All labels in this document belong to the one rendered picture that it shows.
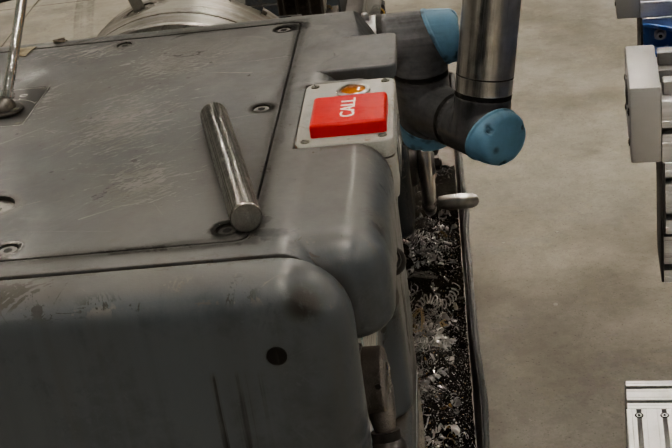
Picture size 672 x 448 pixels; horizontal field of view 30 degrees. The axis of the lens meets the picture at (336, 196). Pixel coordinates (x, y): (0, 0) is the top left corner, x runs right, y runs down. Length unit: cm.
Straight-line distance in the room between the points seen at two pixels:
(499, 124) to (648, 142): 26
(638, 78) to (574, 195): 226
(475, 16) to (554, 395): 138
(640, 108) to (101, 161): 64
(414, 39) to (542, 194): 203
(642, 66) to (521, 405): 146
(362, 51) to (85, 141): 27
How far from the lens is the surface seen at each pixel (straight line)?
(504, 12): 159
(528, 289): 321
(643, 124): 140
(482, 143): 161
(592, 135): 405
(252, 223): 84
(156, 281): 81
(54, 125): 110
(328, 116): 98
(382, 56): 113
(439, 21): 170
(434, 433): 173
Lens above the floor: 163
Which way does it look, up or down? 25 degrees down
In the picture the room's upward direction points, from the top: 8 degrees counter-clockwise
